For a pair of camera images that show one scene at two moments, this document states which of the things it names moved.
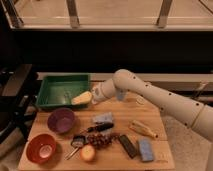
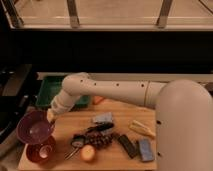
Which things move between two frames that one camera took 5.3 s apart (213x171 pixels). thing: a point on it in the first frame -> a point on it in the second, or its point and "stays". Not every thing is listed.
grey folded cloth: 104,118 stays
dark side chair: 17,85 stays
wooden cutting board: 109,135 stays
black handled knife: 100,126 stays
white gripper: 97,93 -> 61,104
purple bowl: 61,120 -> 34,126
